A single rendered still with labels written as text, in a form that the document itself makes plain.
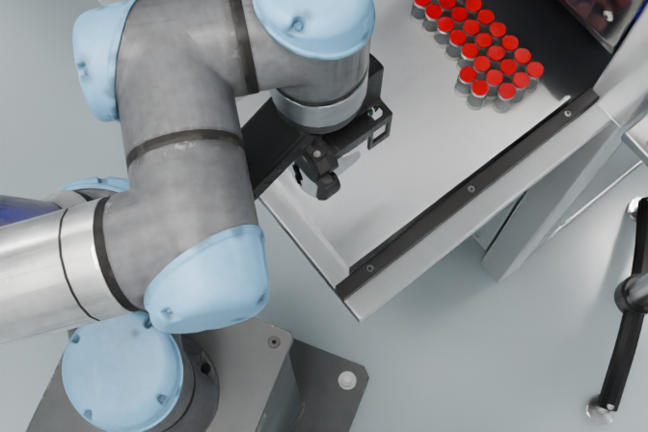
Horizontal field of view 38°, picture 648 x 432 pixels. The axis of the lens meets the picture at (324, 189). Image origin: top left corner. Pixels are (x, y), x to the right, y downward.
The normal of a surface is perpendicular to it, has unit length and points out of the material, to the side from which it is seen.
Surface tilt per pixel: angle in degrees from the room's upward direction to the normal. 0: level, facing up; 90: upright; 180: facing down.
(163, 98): 5
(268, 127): 31
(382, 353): 0
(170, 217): 14
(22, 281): 20
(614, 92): 90
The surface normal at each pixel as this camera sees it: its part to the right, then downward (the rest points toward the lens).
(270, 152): -0.43, 0.01
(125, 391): 0.02, -0.19
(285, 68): 0.18, 0.73
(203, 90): 0.51, -0.36
